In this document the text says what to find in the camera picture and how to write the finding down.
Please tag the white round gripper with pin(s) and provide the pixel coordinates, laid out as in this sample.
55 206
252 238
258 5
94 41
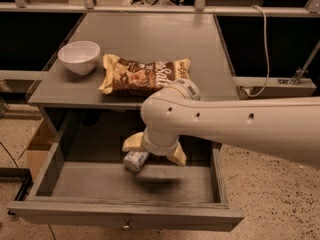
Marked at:
159 149

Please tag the clear plastic water bottle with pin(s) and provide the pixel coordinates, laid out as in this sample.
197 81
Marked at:
134 160

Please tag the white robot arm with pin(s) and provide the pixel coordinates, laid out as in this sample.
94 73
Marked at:
286 128

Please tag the open grey top drawer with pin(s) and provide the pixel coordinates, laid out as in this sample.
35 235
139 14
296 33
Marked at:
76 186

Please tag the metal drawer knob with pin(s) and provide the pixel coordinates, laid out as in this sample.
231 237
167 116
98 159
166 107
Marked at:
126 226

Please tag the grey cabinet with counter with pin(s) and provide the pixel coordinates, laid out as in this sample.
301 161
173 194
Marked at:
143 37

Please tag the brown yellow snack bag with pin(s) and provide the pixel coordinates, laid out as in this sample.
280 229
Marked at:
140 79

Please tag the white bowl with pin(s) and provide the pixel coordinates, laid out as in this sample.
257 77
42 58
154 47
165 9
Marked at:
80 57

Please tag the cardboard box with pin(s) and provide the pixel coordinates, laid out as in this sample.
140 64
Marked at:
38 148

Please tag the metal rail frame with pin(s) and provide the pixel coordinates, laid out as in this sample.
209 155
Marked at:
150 4

